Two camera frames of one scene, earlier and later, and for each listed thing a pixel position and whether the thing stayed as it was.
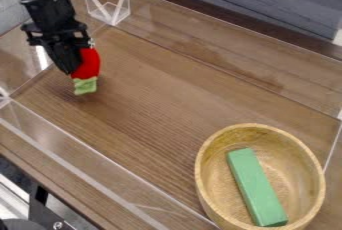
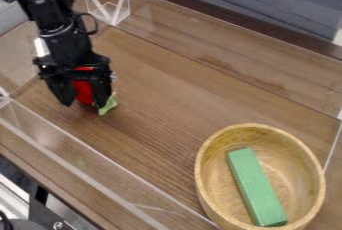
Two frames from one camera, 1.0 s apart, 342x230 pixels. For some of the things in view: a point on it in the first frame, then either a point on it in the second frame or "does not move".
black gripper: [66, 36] to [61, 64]
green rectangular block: [265, 199] does not move
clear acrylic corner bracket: [109, 12] does not move
